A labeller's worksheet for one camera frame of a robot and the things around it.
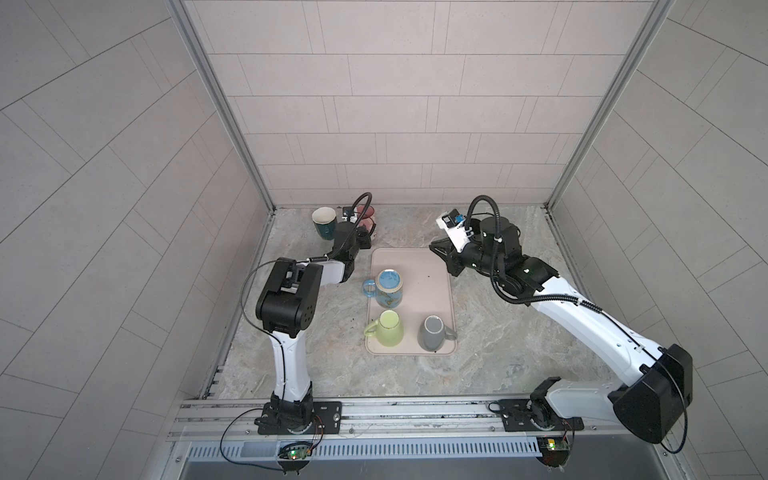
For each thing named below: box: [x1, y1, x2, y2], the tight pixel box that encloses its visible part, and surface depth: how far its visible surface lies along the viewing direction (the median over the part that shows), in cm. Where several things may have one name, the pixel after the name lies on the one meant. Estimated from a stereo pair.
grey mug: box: [418, 315, 457, 352], surface depth 79 cm
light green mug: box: [364, 309, 405, 347], surface depth 80 cm
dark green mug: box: [311, 206, 337, 241], surface depth 102 cm
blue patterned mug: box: [362, 268, 403, 309], surface depth 86 cm
